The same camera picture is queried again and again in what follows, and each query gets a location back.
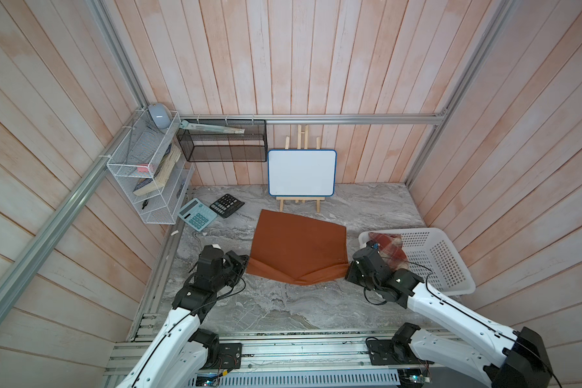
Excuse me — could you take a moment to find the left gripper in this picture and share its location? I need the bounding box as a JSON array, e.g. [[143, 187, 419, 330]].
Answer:
[[213, 250, 250, 290]]

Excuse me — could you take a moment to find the red plaid skirt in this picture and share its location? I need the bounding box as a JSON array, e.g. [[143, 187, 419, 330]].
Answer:
[[369, 232, 409, 271]]

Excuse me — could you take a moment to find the white plastic basket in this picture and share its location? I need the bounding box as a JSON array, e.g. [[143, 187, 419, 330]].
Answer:
[[377, 228, 476, 296]]

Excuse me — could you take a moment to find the rust orange skirt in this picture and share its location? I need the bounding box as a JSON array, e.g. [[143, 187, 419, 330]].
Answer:
[[247, 210, 349, 286]]

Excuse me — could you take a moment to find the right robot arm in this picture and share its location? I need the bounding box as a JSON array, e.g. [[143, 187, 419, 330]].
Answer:
[[345, 242, 558, 387]]

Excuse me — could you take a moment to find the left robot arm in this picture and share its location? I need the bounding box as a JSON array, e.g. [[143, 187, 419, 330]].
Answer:
[[118, 245, 250, 387]]

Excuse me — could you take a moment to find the black calculator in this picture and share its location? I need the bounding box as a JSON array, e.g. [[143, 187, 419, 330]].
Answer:
[[210, 194, 245, 218]]

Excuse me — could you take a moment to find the teal calculator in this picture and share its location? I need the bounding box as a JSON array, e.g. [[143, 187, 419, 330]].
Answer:
[[178, 198, 218, 232]]

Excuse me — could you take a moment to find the book on shelf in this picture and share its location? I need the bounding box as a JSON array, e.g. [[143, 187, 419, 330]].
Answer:
[[134, 143, 182, 197]]

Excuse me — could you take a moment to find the pale green ruler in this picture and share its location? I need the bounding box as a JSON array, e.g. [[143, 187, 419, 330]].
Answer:
[[179, 120, 245, 135]]

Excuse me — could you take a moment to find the grey computer mouse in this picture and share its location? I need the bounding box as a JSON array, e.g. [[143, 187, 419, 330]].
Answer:
[[148, 103, 171, 131]]

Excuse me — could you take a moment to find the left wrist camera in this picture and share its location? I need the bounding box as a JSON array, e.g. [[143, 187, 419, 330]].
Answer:
[[207, 244, 223, 252]]

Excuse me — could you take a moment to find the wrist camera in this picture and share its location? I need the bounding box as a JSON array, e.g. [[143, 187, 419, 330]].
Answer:
[[207, 244, 223, 252], [367, 242, 381, 252]]

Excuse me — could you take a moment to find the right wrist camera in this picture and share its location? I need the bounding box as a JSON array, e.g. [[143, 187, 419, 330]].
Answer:
[[367, 242, 381, 252]]

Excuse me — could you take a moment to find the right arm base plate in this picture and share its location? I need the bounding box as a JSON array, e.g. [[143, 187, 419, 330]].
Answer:
[[365, 336, 433, 366]]

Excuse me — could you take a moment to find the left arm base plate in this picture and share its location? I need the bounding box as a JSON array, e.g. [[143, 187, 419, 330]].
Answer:
[[200, 343, 243, 371]]

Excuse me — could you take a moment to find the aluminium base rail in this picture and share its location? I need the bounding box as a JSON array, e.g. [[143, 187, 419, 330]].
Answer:
[[102, 330, 505, 377]]

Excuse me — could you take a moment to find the white board blue frame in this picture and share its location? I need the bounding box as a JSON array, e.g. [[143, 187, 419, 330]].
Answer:
[[268, 150, 338, 197]]

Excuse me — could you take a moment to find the black mesh wall basket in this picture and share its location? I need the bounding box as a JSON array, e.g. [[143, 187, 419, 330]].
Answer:
[[176, 118, 268, 163]]

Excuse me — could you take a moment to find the white wire shelf rack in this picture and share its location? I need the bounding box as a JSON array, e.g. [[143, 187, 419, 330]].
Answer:
[[107, 108, 194, 225]]

